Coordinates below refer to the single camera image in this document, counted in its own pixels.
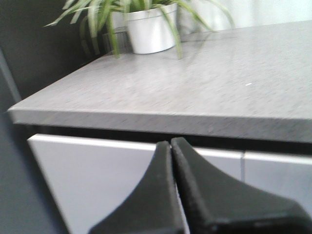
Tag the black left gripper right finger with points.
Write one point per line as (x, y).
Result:
(217, 203)

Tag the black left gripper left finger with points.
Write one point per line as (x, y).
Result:
(152, 207)

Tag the green striped spider plant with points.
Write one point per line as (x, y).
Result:
(100, 14)

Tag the white plant pot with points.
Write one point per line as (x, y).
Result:
(149, 30)

